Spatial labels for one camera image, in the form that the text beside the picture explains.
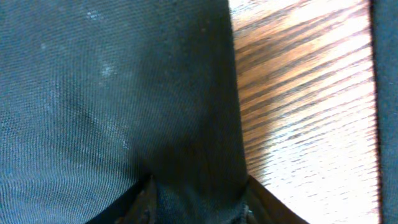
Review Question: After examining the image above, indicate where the black t-shirt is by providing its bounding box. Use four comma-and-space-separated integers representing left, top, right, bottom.
1, 0, 248, 223

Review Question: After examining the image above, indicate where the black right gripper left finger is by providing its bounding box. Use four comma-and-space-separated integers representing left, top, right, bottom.
87, 175, 157, 224

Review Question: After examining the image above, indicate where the dark navy t-shirt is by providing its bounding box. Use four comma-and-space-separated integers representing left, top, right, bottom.
371, 0, 397, 224

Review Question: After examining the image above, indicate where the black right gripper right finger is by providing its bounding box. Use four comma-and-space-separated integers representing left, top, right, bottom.
244, 175, 308, 224

